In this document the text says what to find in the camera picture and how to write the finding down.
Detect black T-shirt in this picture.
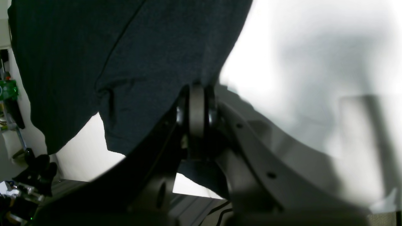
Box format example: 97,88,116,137
8,0,253,199

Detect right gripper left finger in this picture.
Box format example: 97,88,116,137
31,86,190,226

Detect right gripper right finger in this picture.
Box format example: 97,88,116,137
205,86,369,226

